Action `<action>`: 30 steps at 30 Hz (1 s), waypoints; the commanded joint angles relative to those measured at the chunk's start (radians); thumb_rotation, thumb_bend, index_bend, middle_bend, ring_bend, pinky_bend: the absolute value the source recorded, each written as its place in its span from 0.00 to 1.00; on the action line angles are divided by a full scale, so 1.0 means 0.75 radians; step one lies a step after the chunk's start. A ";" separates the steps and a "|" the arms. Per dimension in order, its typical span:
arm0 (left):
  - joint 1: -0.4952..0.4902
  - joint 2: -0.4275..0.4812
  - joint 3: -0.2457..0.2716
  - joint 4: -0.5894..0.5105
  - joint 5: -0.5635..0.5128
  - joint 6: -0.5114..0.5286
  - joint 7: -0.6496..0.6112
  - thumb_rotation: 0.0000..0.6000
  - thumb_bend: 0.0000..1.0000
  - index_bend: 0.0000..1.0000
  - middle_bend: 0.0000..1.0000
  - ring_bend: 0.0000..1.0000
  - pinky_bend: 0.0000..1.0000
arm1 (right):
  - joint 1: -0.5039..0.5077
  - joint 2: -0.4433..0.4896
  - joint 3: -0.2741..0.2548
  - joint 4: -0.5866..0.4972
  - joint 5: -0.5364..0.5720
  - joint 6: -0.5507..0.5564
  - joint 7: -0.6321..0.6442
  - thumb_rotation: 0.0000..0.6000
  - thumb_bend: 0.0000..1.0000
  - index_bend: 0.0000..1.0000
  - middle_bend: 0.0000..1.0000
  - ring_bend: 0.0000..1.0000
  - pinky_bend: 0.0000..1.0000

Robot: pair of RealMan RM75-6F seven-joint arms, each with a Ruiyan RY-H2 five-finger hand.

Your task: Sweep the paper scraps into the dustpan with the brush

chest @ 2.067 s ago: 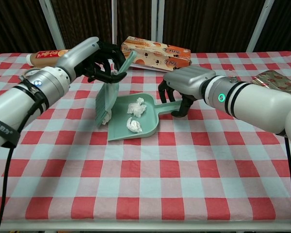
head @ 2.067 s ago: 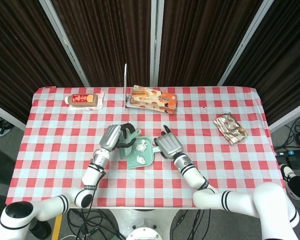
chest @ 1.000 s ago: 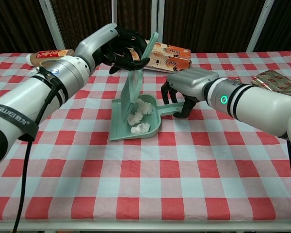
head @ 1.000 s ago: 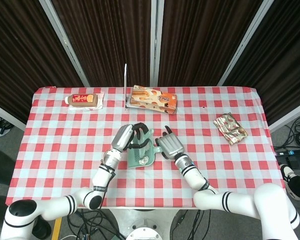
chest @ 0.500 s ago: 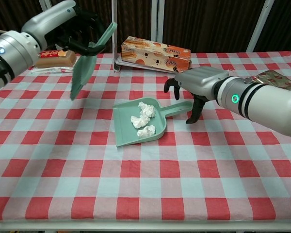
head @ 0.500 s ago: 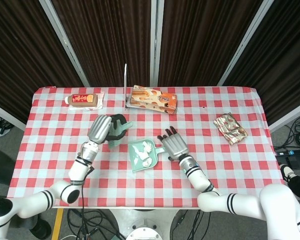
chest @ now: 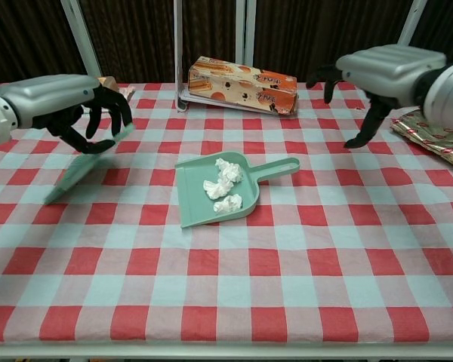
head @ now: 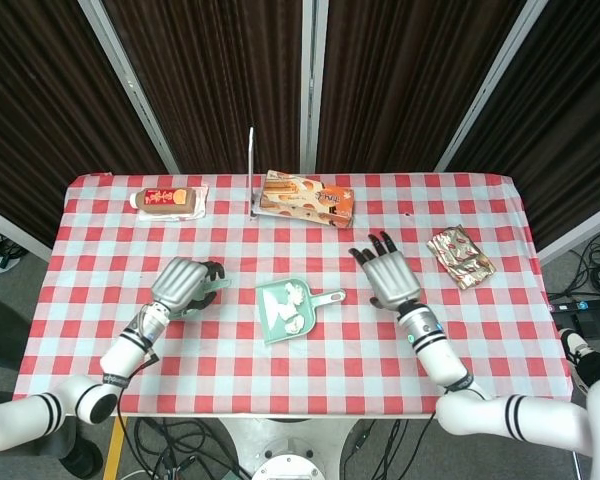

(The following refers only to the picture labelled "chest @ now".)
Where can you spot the green plastic dustpan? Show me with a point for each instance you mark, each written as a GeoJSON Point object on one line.
{"type": "Point", "coordinates": [194, 196]}

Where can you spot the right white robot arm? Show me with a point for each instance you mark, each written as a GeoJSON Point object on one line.
{"type": "Point", "coordinates": [445, 94]}

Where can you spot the green hand brush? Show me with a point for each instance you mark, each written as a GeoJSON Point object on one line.
{"type": "Point", "coordinates": [73, 177]}

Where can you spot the grey aluminium frame post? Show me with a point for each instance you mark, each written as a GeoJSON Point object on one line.
{"type": "Point", "coordinates": [245, 30]}
{"type": "Point", "coordinates": [413, 20]}
{"type": "Point", "coordinates": [81, 37]}

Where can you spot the red white checkered tablecloth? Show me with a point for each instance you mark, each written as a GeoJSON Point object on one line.
{"type": "Point", "coordinates": [226, 271]}

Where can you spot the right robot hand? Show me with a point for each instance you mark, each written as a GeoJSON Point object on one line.
{"type": "Point", "coordinates": [385, 71]}

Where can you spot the white metal bookend stand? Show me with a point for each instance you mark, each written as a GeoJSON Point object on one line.
{"type": "Point", "coordinates": [180, 56]}

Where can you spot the white paper ball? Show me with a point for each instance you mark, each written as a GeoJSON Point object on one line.
{"type": "Point", "coordinates": [217, 188]}
{"type": "Point", "coordinates": [229, 169]}
{"type": "Point", "coordinates": [227, 204]}

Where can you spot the white plastic packet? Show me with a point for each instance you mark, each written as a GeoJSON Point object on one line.
{"type": "Point", "coordinates": [127, 91]}

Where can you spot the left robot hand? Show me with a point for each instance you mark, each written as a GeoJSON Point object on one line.
{"type": "Point", "coordinates": [49, 96]}

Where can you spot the gold foil snack packet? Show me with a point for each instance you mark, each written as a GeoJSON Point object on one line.
{"type": "Point", "coordinates": [434, 139]}

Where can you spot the orange biscuit box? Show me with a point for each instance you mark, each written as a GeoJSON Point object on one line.
{"type": "Point", "coordinates": [245, 88]}

